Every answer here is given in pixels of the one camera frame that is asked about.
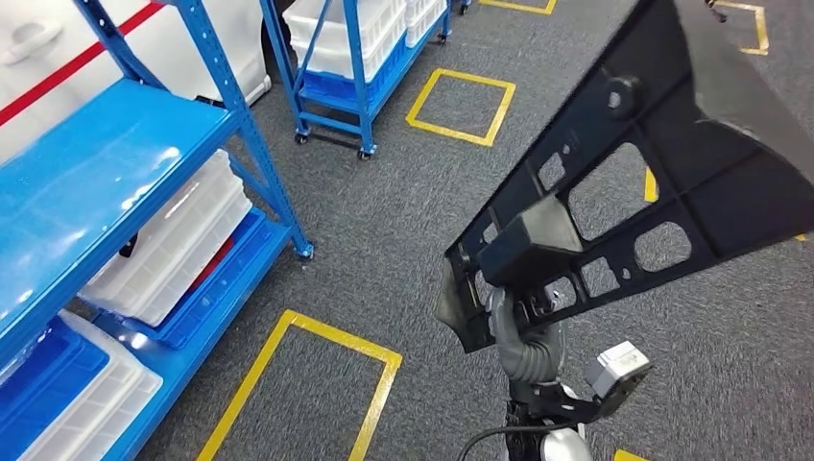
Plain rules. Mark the black plastic licence plate frame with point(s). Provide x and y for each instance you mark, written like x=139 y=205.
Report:
x=731 y=178

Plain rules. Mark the white car with red stripe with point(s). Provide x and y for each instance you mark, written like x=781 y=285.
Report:
x=159 y=51

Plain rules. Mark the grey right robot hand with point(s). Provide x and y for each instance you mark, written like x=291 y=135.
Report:
x=531 y=366

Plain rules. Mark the blue metal shelf rack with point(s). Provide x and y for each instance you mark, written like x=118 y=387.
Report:
x=76 y=165
x=356 y=95

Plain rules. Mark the red flat item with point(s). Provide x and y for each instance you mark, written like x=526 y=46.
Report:
x=213 y=262

